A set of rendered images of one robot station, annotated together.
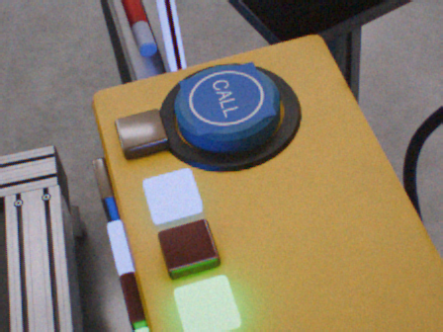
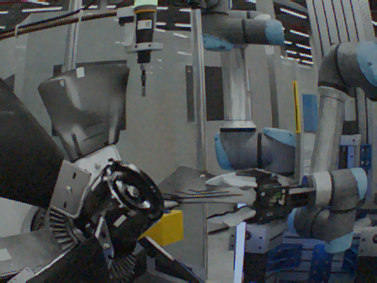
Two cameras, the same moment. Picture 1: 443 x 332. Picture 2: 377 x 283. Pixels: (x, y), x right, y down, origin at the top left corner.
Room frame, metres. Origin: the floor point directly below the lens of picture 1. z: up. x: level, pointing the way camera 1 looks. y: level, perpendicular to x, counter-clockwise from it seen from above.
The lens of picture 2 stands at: (1.19, -0.90, 1.35)
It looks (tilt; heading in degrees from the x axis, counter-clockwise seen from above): 4 degrees down; 133
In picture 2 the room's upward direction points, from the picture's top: 2 degrees counter-clockwise
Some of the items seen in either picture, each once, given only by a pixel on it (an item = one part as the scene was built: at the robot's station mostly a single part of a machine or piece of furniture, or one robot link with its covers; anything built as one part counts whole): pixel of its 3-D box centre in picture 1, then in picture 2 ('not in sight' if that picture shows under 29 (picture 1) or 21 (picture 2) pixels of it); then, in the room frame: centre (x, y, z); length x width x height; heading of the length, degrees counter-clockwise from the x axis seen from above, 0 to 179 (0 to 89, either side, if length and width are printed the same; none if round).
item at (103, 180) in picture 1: (110, 200); not in sight; (0.22, 0.05, 1.04); 0.02 x 0.01 x 0.03; 9
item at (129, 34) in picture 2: not in sight; (139, 28); (0.53, -0.33, 1.50); 0.09 x 0.07 x 0.10; 44
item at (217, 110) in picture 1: (227, 110); not in sight; (0.23, -0.01, 1.08); 0.04 x 0.04 x 0.02
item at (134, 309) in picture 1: (138, 317); not in sight; (0.17, 0.04, 1.04); 0.02 x 0.01 x 0.03; 9
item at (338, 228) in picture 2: not in sight; (336, 227); (0.79, -0.01, 1.08); 0.11 x 0.08 x 0.11; 161
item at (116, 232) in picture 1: (126, 265); not in sight; (0.19, 0.04, 1.04); 0.02 x 0.01 x 0.03; 9
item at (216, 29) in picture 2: not in sight; (222, 31); (0.42, 0.04, 1.54); 0.11 x 0.08 x 0.11; 31
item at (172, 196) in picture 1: (172, 196); not in sight; (0.19, 0.02, 1.08); 0.02 x 0.02 x 0.01; 9
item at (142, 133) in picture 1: (141, 133); not in sight; (0.23, 0.03, 1.08); 0.02 x 0.02 x 0.01; 9
